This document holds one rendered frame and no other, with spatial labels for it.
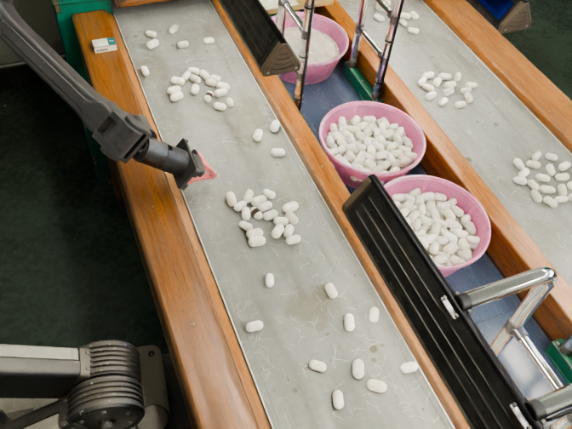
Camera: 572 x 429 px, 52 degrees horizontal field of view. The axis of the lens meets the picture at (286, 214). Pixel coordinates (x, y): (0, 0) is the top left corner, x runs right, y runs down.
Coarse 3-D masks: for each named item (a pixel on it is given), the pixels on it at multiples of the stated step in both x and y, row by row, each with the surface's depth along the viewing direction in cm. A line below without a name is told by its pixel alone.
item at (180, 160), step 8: (168, 144) 121; (184, 144) 126; (176, 152) 121; (184, 152) 123; (168, 160) 119; (176, 160) 121; (184, 160) 122; (192, 160) 122; (160, 168) 120; (168, 168) 120; (176, 168) 121; (184, 168) 122; (192, 168) 122; (176, 176) 125; (184, 176) 123; (192, 176) 122; (176, 184) 124; (184, 184) 123
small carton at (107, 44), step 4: (92, 40) 158; (96, 40) 158; (100, 40) 159; (104, 40) 159; (108, 40) 159; (112, 40) 159; (96, 44) 157; (100, 44) 157; (104, 44) 158; (108, 44) 158; (112, 44) 158; (116, 44) 158; (96, 48) 157; (100, 48) 157; (104, 48) 158; (108, 48) 158; (112, 48) 159; (116, 48) 159; (96, 52) 158; (100, 52) 158
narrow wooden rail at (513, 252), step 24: (336, 0) 185; (360, 48) 169; (384, 96) 162; (408, 96) 157; (432, 120) 151; (432, 144) 145; (432, 168) 148; (456, 168) 140; (480, 192) 136; (504, 216) 131; (504, 240) 128; (528, 240) 128; (504, 264) 130; (528, 264) 123; (552, 312) 119; (552, 336) 121
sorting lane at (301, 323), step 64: (192, 64) 162; (192, 128) 146; (256, 128) 148; (192, 192) 132; (256, 192) 134; (256, 256) 122; (320, 256) 123; (256, 320) 113; (320, 320) 114; (384, 320) 115; (256, 384) 104; (320, 384) 105
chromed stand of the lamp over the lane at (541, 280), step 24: (480, 288) 75; (504, 288) 75; (528, 288) 77; (552, 288) 81; (528, 312) 86; (504, 336) 92; (528, 336) 89; (552, 384) 84; (528, 408) 66; (552, 408) 66
